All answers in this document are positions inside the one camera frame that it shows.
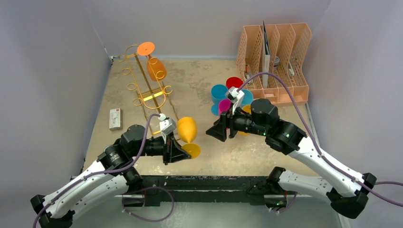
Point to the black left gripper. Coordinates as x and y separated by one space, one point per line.
171 152

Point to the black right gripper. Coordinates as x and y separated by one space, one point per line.
230 125

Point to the magenta wine glass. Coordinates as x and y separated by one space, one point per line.
224 105

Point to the yellow wine glass back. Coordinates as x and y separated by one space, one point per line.
187 130

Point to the yellow wine glass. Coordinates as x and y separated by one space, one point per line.
187 130
247 109

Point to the light blue wine glass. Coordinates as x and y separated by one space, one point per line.
247 98

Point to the red wine glass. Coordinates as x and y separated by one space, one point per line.
233 82

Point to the orange wine glass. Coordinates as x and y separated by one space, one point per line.
155 67

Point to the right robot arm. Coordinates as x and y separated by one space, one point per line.
343 188

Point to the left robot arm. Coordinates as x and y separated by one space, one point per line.
113 173

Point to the white stapler box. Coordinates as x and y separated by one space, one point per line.
115 119

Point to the dark folder in organizer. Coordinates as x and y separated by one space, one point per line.
265 57

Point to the peach plastic file organizer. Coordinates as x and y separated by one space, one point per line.
288 45

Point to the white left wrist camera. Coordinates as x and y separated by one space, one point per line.
167 126

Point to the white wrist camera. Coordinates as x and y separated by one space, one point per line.
235 95
167 126

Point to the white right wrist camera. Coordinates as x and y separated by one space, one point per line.
235 95

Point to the gold wire wine glass rack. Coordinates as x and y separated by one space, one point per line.
150 95

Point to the aluminium frame rail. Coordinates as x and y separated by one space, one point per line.
288 181

